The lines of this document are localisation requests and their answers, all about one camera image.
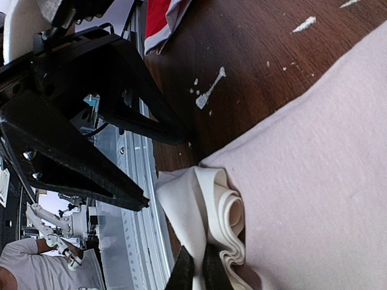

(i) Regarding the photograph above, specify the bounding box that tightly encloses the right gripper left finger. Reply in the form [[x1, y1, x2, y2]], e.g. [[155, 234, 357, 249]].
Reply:
[[165, 245, 195, 290]]

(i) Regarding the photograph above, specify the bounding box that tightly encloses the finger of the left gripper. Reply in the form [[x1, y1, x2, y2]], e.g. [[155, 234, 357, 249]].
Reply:
[[33, 33, 188, 144], [1, 89, 149, 211]]

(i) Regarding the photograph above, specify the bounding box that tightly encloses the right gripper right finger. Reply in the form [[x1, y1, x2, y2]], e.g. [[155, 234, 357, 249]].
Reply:
[[203, 244, 233, 290]]

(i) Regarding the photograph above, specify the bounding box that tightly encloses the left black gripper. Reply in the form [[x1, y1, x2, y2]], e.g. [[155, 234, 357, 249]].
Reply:
[[0, 21, 115, 103]]

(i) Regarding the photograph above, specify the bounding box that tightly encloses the mauve underwear white waistband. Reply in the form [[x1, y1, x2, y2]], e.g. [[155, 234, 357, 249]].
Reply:
[[156, 24, 386, 289]]

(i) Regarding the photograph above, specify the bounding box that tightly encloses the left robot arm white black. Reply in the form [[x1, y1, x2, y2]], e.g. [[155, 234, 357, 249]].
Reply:
[[1, 1, 187, 211]]

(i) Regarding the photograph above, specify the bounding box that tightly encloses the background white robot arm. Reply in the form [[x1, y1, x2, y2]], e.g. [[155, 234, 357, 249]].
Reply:
[[26, 203, 233, 289]]

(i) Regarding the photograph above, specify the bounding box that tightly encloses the red underwear white trim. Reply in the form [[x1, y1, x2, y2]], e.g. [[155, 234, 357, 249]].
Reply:
[[144, 0, 192, 56]]

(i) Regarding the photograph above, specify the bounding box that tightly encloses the person in white shirt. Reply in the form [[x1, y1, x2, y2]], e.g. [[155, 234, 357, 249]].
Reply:
[[0, 237, 106, 290]]

